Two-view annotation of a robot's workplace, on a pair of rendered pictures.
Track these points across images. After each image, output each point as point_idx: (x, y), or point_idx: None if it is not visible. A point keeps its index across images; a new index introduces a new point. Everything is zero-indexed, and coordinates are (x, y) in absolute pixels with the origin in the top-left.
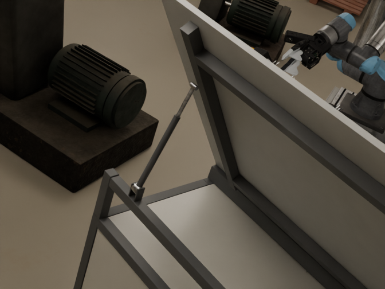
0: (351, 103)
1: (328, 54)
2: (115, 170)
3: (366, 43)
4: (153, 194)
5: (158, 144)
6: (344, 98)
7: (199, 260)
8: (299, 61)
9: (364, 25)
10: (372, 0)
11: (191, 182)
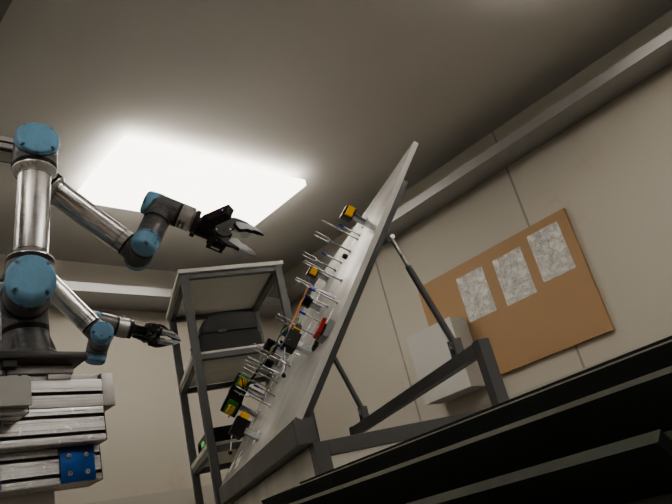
0: (50, 350)
1: (159, 245)
2: (475, 340)
3: (131, 232)
4: (423, 421)
5: (428, 294)
6: (36, 351)
7: (412, 385)
8: (246, 237)
9: (49, 218)
10: (47, 180)
11: (351, 435)
